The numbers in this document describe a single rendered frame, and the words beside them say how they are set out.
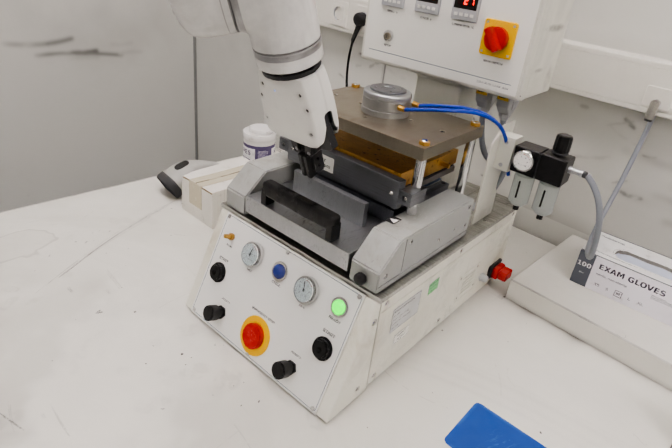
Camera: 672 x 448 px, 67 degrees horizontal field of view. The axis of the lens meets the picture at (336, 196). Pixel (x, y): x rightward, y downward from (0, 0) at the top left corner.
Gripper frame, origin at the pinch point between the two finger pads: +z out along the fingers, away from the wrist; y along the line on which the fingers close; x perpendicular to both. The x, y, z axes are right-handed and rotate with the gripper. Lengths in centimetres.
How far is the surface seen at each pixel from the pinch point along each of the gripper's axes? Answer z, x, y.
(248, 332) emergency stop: 21.9, -18.3, -1.5
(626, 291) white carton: 39, 36, 39
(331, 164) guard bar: 5.1, 5.4, -1.9
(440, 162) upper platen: 8.4, 18.1, 10.0
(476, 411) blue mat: 32.5, -3.8, 30.0
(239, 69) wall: 46, 69, -114
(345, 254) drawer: 8.6, -5.7, 9.8
